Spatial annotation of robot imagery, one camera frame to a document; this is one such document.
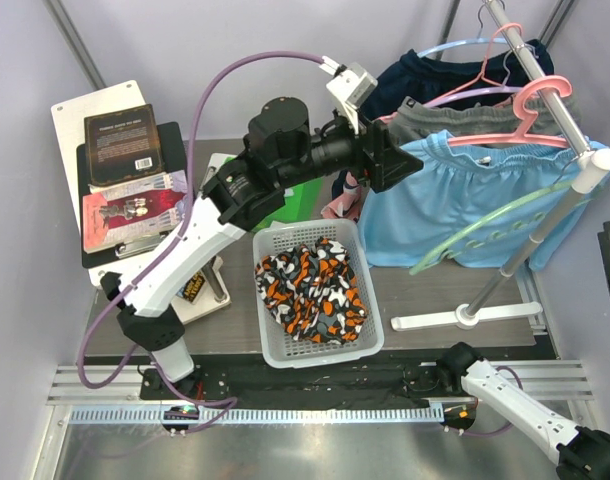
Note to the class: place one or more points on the orange camouflage shorts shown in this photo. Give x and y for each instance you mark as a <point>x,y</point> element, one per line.
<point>312,292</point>

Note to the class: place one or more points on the light blue hanger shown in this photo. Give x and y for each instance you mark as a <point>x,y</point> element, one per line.
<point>459,43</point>

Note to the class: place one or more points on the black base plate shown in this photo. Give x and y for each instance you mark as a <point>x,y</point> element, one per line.
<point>390,379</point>

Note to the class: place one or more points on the green plastic hanger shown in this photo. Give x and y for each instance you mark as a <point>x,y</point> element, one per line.
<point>443,250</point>

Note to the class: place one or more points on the white plastic basket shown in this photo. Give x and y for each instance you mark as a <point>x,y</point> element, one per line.
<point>282,349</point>

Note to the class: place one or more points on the black clipboard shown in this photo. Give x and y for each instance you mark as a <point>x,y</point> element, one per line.
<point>174,158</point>

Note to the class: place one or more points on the purple hanger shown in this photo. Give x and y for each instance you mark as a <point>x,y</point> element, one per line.
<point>475,94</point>

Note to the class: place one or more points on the perforated cable duct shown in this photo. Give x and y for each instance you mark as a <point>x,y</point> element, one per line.
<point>180,414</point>

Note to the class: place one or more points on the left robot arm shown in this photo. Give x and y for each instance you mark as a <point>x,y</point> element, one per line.
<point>279,152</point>

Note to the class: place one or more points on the dark brown book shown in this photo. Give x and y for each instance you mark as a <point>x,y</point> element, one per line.
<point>122,146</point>

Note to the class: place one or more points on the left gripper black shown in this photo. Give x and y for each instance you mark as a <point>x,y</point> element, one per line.
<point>379,160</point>

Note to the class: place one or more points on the pink plastic hanger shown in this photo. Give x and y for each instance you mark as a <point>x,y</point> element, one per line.
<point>527,116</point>

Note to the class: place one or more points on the red pink comic book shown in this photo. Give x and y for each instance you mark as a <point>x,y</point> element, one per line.
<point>131,211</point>

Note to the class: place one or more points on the grey shorts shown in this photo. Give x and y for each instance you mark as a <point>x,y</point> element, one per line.
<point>413,121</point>

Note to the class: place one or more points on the light blue shorts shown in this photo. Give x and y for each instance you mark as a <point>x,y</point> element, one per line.
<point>457,186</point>

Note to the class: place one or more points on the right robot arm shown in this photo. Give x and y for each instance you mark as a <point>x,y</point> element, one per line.
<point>576,451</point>

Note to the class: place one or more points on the blue comic book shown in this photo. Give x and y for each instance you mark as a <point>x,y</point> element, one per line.
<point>191,288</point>

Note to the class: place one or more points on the white clothes rack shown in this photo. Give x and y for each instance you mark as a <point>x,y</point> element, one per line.
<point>594,167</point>

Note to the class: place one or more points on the thin pink hanger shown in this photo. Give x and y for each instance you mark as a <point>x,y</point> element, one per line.
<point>423,77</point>

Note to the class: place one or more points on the navy blue shorts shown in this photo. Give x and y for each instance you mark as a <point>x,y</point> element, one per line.
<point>424,79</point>

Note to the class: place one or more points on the green folder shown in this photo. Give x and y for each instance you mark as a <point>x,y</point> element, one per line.
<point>300,200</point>

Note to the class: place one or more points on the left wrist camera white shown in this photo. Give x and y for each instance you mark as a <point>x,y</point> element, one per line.
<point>349,87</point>

